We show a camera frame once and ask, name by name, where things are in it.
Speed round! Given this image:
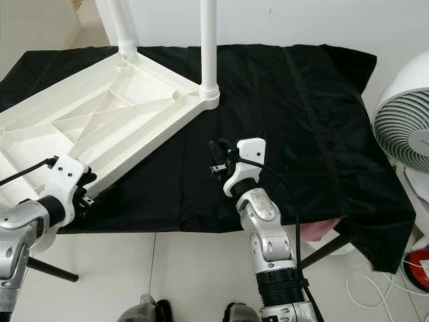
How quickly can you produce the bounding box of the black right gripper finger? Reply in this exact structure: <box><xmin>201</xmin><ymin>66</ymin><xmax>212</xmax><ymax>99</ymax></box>
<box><xmin>208</xmin><ymin>140</ymin><xmax>229</xmax><ymax>174</ymax></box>

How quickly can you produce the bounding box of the white plastic table top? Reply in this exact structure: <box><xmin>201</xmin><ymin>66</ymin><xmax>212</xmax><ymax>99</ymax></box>
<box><xmin>0</xmin><ymin>50</ymin><xmax>221</xmax><ymax>209</ymax></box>

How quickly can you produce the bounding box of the white plastic table leg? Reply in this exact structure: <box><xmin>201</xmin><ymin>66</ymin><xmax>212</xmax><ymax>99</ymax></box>
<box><xmin>199</xmin><ymin>0</ymin><xmax>221</xmax><ymax>101</ymax></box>
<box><xmin>109</xmin><ymin>0</ymin><xmax>138</xmax><ymax>54</ymax></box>

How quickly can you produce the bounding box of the black fabric table cover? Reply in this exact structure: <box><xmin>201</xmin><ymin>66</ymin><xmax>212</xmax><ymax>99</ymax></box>
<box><xmin>0</xmin><ymin>44</ymin><xmax>418</xmax><ymax>272</ymax></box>

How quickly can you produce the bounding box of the pink soft item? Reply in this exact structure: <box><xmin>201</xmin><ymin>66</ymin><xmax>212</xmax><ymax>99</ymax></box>
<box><xmin>298</xmin><ymin>220</ymin><xmax>343</xmax><ymax>244</ymax></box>

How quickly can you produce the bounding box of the grey robot left foot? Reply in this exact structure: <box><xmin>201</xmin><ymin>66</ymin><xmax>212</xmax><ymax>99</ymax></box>
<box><xmin>117</xmin><ymin>294</ymin><xmax>173</xmax><ymax>322</ymax></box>

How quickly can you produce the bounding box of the grey robot foot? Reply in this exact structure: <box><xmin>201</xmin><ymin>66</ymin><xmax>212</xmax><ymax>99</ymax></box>
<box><xmin>225</xmin><ymin>302</ymin><xmax>269</xmax><ymax>322</ymax></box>
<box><xmin>117</xmin><ymin>294</ymin><xmax>173</xmax><ymax>322</ymax></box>

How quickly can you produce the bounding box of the grey metal table leg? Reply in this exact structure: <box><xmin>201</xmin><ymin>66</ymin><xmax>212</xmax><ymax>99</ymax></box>
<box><xmin>300</xmin><ymin>233</ymin><xmax>355</xmax><ymax>270</ymax></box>

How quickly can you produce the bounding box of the grey robot right foot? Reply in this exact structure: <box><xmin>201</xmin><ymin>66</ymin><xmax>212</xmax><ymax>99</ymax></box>
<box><xmin>225</xmin><ymin>302</ymin><xmax>269</xmax><ymax>322</ymax></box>

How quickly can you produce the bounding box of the white round standing fan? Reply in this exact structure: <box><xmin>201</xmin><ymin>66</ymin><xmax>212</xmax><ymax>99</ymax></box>
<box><xmin>372</xmin><ymin>50</ymin><xmax>429</xmax><ymax>165</ymax></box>

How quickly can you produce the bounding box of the white rounded appliance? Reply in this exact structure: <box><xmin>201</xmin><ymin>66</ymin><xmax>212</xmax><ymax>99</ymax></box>
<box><xmin>402</xmin><ymin>164</ymin><xmax>429</xmax><ymax>229</ymax></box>

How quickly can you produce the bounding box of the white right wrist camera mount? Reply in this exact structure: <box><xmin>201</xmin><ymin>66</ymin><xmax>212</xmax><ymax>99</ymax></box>
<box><xmin>223</xmin><ymin>138</ymin><xmax>267</xmax><ymax>197</ymax></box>

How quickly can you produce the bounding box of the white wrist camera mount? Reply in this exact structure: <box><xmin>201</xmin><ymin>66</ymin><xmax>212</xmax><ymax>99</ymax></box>
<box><xmin>44</xmin><ymin>156</ymin><xmax>91</xmax><ymax>227</ymax></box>
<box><xmin>223</xmin><ymin>138</ymin><xmax>267</xmax><ymax>197</ymax></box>

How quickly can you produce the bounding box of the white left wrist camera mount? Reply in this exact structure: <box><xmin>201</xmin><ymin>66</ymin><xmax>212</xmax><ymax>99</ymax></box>
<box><xmin>44</xmin><ymin>156</ymin><xmax>91</xmax><ymax>227</ymax></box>

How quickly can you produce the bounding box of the black metal frame rod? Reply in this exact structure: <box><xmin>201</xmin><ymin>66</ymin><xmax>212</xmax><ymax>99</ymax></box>
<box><xmin>0</xmin><ymin>238</ymin><xmax>79</xmax><ymax>284</ymax></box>

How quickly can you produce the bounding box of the white power cable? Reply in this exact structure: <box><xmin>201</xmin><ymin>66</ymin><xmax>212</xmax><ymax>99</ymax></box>
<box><xmin>345</xmin><ymin>265</ymin><xmax>429</xmax><ymax>309</ymax></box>

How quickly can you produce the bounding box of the red round cable reel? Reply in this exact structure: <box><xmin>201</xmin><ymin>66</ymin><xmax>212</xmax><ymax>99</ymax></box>
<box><xmin>402</xmin><ymin>248</ymin><xmax>429</xmax><ymax>292</ymax></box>

